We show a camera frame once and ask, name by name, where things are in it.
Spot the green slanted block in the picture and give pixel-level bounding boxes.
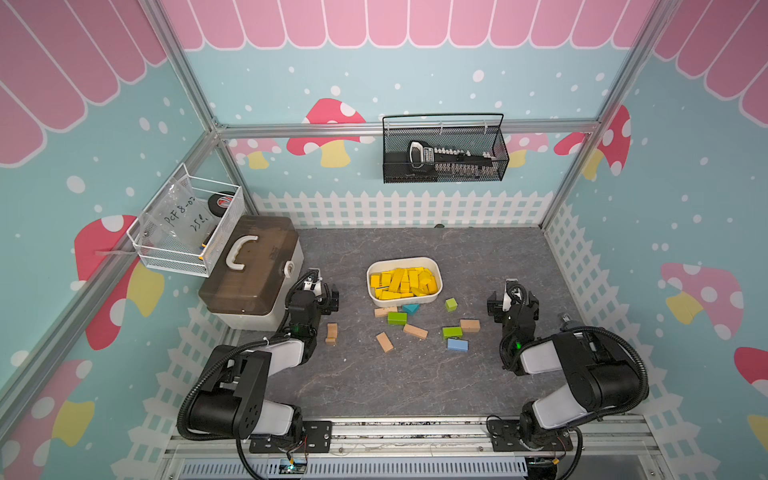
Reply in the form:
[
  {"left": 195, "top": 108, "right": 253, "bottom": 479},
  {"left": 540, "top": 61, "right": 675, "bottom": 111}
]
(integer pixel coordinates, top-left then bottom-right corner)
[{"left": 442, "top": 327, "right": 463, "bottom": 340}]

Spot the light blue block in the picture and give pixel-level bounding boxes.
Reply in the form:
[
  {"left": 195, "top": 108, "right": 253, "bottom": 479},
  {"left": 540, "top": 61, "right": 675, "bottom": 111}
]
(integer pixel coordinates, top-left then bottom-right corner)
[{"left": 446, "top": 338, "right": 469, "bottom": 352}]

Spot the tan wooden block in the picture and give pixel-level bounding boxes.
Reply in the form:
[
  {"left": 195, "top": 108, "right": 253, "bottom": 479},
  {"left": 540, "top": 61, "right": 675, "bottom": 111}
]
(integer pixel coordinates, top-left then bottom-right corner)
[{"left": 376, "top": 332, "right": 394, "bottom": 353}]

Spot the white oval plastic tub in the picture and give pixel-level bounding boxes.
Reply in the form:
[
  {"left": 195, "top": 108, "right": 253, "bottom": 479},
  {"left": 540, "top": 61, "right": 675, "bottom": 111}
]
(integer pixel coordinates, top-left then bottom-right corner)
[{"left": 366, "top": 257, "right": 444, "bottom": 308}]

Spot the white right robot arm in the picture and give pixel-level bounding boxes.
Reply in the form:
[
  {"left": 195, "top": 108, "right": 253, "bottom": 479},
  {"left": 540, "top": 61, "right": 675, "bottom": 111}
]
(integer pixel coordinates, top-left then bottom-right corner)
[{"left": 486, "top": 279, "right": 650, "bottom": 451}]

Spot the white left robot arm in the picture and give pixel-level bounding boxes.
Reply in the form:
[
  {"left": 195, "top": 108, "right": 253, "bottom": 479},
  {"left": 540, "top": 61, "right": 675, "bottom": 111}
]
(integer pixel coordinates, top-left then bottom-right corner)
[{"left": 176, "top": 268, "right": 339, "bottom": 451}]

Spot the brown small block left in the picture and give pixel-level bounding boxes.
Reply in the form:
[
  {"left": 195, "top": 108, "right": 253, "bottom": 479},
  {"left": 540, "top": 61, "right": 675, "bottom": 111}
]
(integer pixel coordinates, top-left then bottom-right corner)
[{"left": 325, "top": 323, "right": 338, "bottom": 345}]

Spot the brown lidded storage box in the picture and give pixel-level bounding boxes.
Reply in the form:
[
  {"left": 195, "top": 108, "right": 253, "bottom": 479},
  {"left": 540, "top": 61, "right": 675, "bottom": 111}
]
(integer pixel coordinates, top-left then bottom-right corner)
[{"left": 198, "top": 215, "right": 304, "bottom": 331}]

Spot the tan long block near tub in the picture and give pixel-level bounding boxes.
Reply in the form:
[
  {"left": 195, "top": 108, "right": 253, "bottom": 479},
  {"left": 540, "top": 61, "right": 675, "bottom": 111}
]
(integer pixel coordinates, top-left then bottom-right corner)
[{"left": 374, "top": 306, "right": 398, "bottom": 318}]

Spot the green rectangular block centre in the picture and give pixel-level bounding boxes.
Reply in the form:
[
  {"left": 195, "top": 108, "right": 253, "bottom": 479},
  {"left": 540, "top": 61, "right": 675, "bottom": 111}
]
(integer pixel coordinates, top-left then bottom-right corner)
[{"left": 387, "top": 312, "right": 408, "bottom": 326}]

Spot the teal triangular block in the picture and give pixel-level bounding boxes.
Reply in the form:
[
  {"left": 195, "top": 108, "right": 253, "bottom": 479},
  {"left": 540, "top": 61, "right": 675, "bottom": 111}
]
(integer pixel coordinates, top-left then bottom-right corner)
[{"left": 401, "top": 304, "right": 420, "bottom": 315}]

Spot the tan slanted block centre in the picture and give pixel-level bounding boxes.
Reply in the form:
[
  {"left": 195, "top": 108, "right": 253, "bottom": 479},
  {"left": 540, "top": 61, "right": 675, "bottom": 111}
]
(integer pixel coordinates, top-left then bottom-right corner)
[{"left": 403, "top": 324, "right": 428, "bottom": 340}]

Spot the black tape roll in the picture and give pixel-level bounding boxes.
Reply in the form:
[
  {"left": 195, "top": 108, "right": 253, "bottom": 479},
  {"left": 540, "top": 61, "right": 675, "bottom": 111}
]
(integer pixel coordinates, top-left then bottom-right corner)
[{"left": 207, "top": 191, "right": 235, "bottom": 218}]

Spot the clear wire wall basket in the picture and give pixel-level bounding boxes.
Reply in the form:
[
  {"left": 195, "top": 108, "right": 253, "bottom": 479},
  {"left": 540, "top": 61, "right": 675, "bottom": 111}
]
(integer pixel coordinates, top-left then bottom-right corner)
[{"left": 127, "top": 164, "right": 245, "bottom": 278}]

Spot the black wire mesh basket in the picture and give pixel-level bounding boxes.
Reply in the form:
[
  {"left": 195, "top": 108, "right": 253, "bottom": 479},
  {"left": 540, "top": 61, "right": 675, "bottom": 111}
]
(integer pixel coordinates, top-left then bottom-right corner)
[{"left": 381, "top": 113, "right": 509, "bottom": 183}]

